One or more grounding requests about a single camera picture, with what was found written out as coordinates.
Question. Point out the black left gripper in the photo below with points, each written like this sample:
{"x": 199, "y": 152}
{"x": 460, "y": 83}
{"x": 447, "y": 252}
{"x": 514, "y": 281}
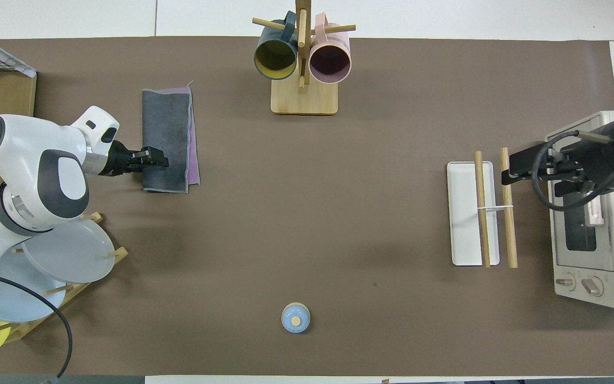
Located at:
{"x": 123, "y": 160}

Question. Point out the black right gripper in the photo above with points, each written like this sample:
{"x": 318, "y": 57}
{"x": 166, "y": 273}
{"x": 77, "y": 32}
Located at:
{"x": 600, "y": 160}

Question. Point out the purple and grey towel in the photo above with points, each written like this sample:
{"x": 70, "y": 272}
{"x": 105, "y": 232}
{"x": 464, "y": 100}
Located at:
{"x": 166, "y": 122}

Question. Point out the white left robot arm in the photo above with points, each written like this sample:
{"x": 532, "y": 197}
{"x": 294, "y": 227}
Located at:
{"x": 24, "y": 154}

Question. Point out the white towel rack wooden bars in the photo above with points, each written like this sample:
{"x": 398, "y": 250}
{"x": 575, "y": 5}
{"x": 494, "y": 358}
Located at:
{"x": 464, "y": 213}

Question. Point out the wooden plate rack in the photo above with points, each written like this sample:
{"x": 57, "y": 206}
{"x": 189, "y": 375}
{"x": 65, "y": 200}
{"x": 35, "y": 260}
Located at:
{"x": 120, "y": 252}

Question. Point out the grey plate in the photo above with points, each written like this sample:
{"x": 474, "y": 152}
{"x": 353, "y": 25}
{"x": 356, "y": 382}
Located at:
{"x": 78, "y": 256}

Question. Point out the brown table mat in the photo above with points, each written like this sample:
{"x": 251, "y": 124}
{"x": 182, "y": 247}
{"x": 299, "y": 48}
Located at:
{"x": 285, "y": 213}

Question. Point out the wooden shelf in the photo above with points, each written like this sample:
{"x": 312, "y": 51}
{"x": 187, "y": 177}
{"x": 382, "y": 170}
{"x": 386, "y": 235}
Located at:
{"x": 11, "y": 101}

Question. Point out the dark teal mug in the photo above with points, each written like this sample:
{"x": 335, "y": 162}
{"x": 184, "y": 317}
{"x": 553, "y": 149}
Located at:
{"x": 275, "y": 58}

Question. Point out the wooden mug tree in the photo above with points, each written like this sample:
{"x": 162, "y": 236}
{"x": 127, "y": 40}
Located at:
{"x": 304, "y": 101}

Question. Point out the light blue plate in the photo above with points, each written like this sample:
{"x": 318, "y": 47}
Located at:
{"x": 24, "y": 304}

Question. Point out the pink mug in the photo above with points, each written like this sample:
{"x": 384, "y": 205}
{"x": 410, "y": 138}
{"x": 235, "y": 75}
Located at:
{"x": 330, "y": 61}

